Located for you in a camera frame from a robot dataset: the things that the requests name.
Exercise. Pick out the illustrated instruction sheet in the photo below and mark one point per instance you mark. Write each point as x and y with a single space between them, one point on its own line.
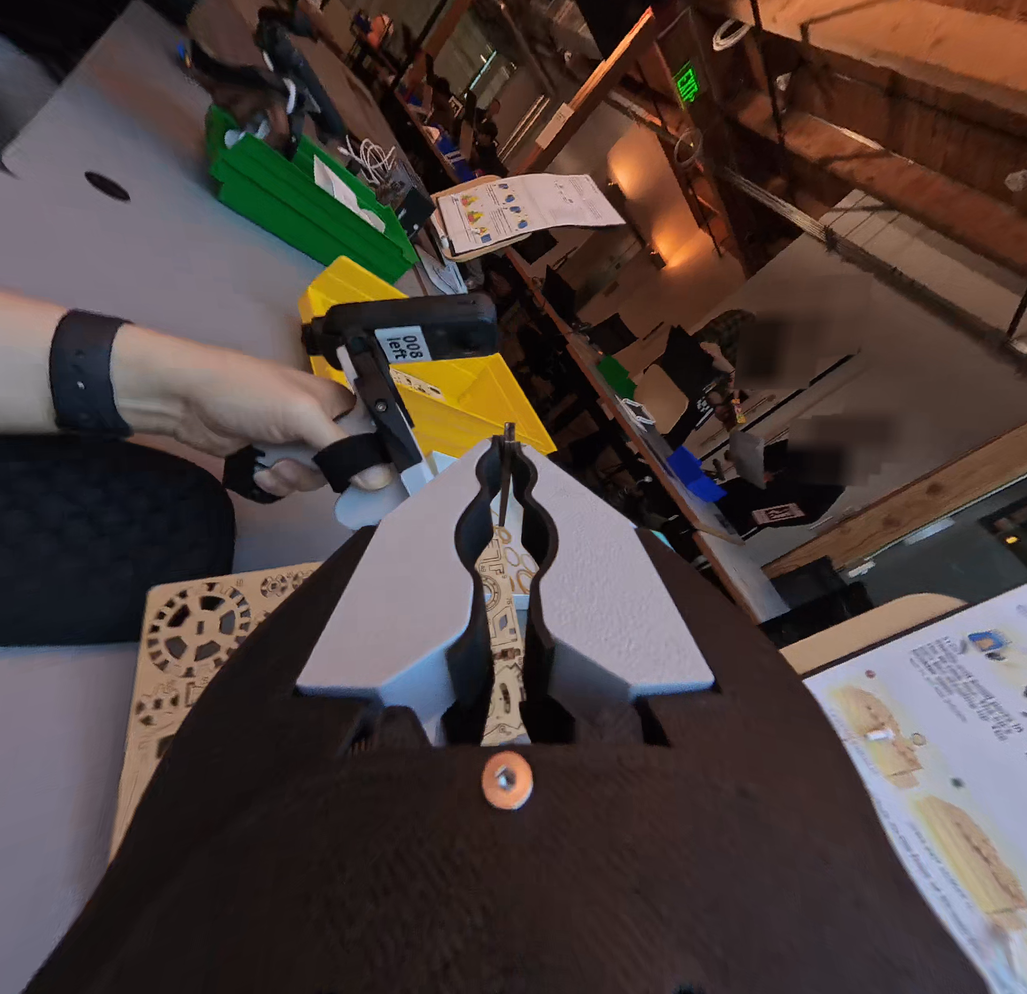
537 208
947 769

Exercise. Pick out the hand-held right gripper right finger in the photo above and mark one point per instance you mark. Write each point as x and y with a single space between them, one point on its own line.
626 609

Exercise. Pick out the green plastic bin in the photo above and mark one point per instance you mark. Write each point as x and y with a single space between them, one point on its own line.
281 208

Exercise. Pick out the paper notice on post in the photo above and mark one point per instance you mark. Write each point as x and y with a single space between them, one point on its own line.
555 126

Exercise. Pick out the printed marker tag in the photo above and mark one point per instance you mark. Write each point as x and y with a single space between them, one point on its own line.
778 514

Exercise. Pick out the green exit sign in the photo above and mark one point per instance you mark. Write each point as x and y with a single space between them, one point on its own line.
686 85

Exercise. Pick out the small green bin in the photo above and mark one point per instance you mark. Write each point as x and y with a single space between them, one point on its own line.
616 376

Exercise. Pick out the black wrist band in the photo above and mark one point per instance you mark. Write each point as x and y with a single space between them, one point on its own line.
88 368

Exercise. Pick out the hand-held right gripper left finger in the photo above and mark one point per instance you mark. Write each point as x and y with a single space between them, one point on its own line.
385 609

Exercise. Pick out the blue plastic bin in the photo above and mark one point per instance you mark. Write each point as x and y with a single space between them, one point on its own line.
694 477

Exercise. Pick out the thin wooden piece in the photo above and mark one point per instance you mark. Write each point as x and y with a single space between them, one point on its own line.
509 465

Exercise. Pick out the plywood parts sheet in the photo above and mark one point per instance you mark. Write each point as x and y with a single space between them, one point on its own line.
144 769

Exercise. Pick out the yellow plastic bin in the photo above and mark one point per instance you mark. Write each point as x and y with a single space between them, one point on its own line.
473 400

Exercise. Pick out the person's left hand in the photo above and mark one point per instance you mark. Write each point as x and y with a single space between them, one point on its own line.
241 408

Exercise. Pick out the grey desk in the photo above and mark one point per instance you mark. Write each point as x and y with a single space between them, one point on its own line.
160 248

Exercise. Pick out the black office chair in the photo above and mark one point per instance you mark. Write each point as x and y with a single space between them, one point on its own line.
96 545

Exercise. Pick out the black tool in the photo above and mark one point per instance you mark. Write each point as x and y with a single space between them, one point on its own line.
281 64

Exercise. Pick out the person's left forearm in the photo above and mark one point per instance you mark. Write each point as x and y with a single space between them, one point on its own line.
28 360

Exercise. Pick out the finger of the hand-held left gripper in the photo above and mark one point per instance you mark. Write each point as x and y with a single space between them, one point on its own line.
419 474

